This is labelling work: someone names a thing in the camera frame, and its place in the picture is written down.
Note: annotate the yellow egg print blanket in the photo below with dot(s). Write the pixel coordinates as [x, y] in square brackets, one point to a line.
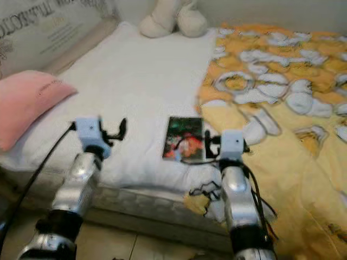
[293, 157]

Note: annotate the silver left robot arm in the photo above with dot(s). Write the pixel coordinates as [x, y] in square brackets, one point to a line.
[81, 189]

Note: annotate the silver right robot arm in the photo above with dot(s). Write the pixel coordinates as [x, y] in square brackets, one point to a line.
[238, 200]

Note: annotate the colourful picture book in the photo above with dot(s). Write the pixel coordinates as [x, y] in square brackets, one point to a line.
[183, 138]

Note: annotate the white bed sheet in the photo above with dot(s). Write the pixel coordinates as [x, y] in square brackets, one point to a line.
[141, 81]

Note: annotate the pink pillow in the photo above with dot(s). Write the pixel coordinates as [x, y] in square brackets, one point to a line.
[30, 103]

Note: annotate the grey printed text pillow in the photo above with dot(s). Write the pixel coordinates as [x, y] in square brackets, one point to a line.
[43, 30]

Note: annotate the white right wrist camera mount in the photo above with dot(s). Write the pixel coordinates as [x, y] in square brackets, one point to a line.
[232, 146]

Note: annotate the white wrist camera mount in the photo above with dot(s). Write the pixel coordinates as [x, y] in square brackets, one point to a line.
[91, 132]
[232, 146]

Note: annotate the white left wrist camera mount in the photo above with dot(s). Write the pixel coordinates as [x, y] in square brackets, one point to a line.
[91, 132]

